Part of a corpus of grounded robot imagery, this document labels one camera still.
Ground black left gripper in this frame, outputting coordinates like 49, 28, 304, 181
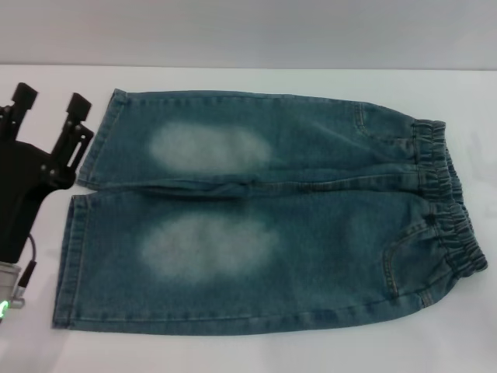
0, 82, 94, 263

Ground blue denim shorts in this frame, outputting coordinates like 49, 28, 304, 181
52, 88, 488, 337

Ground left arm cable with connector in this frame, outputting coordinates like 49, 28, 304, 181
21, 232, 40, 291

